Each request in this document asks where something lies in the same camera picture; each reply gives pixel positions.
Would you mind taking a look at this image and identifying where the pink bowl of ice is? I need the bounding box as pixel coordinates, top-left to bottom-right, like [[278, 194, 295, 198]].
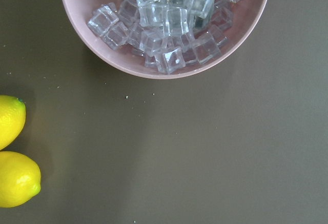
[[63, 0, 267, 79]]

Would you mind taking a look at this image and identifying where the yellow lemon upper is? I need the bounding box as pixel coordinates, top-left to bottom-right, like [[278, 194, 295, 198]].
[[1, 95, 26, 150]]

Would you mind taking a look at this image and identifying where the yellow lemon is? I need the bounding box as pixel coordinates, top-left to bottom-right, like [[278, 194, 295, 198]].
[[1, 151, 41, 208], [1, 95, 26, 150]]

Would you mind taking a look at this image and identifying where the yellow lemon lower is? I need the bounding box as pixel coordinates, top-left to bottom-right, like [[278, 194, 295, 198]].
[[1, 151, 41, 208]]

